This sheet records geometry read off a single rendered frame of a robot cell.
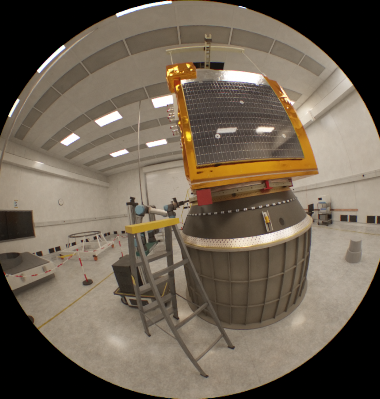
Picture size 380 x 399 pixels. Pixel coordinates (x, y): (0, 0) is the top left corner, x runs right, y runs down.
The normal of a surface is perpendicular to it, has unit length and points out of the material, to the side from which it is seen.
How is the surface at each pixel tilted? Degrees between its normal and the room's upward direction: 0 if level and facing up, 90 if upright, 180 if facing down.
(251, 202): 62
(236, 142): 90
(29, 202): 90
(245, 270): 90
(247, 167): 91
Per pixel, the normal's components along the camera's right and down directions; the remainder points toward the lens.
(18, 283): 0.99, -0.14
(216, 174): -0.05, 0.04
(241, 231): -0.44, -0.45
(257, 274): -0.31, -0.01
